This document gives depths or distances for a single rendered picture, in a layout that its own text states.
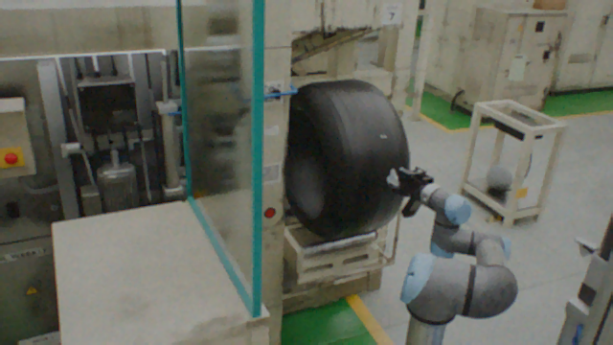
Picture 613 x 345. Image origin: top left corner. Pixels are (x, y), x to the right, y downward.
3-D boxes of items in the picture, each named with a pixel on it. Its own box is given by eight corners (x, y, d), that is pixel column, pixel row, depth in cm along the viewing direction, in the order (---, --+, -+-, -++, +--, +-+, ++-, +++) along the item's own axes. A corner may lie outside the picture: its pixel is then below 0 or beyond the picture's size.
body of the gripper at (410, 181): (416, 165, 168) (440, 176, 158) (414, 190, 171) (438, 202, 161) (396, 169, 165) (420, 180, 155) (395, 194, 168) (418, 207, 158)
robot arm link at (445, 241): (465, 265, 149) (473, 230, 146) (426, 257, 152) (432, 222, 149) (465, 255, 156) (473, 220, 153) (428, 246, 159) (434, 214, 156)
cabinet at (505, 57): (484, 125, 593) (508, 12, 538) (452, 108, 641) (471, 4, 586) (543, 118, 626) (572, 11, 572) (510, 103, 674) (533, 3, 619)
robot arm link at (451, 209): (449, 229, 145) (455, 200, 142) (424, 215, 154) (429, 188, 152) (470, 226, 148) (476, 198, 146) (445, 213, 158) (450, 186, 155)
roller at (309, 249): (298, 261, 193) (298, 251, 191) (293, 254, 196) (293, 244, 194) (377, 241, 207) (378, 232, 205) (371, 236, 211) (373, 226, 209)
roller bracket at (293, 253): (296, 274, 190) (297, 251, 186) (257, 220, 222) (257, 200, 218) (304, 271, 191) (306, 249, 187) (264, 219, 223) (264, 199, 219)
